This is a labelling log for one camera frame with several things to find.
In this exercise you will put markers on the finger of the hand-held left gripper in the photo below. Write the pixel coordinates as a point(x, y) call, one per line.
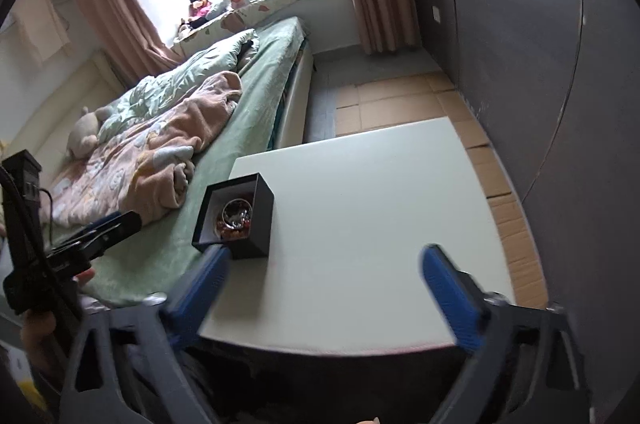
point(110, 229)

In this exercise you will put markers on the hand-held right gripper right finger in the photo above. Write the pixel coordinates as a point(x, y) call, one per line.
point(450, 294)

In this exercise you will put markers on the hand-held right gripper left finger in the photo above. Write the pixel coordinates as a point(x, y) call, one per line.
point(200, 284)

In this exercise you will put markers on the black jewelry box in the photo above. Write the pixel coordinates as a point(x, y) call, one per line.
point(260, 229)

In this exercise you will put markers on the person's left hand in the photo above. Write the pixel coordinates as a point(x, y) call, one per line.
point(42, 344)

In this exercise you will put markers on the beige plush toy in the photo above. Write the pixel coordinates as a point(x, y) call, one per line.
point(87, 133)

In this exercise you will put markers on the pink printed blanket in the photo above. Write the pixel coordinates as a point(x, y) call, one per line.
point(165, 138)

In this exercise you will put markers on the green quilt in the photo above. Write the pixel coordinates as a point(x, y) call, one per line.
point(170, 83)

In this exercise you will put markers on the green bedsheet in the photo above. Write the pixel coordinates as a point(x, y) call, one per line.
point(250, 113)

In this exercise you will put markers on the beige hanging towel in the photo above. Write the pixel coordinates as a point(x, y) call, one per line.
point(42, 23)

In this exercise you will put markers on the pink curtain by bed head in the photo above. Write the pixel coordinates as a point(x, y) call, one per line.
point(120, 3)

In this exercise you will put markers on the leaf print sill cushion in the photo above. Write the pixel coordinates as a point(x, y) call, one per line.
point(260, 8)

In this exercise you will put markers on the white bed frame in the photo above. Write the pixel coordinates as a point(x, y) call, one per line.
point(295, 103)

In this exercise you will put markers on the white wall switch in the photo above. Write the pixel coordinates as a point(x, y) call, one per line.
point(437, 14)

